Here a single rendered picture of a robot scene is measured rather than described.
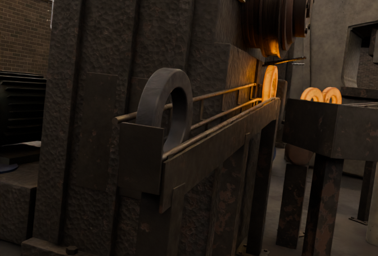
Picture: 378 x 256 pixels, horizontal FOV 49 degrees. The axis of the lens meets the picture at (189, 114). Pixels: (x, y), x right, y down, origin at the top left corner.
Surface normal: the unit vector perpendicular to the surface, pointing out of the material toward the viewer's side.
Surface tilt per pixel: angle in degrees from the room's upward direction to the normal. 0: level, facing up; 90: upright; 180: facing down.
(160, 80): 43
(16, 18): 90
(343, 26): 90
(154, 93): 58
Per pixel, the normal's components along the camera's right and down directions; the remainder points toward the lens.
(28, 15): 0.93, 0.13
